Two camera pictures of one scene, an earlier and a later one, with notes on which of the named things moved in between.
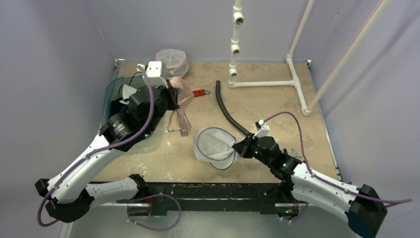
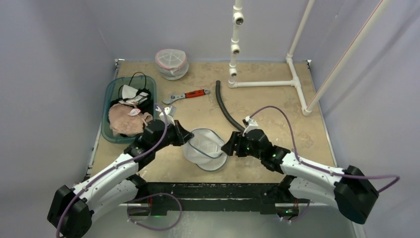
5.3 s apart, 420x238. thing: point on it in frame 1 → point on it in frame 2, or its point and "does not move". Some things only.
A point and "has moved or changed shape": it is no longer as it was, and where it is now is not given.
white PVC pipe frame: (295, 81) does not move
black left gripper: (172, 93) → (185, 135)
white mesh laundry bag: (214, 145) has moved or changed shape
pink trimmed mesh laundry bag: (176, 62) does not move
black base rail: (162, 197) does not move
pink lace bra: (185, 96) has moved or changed shape
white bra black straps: (127, 91) does not move
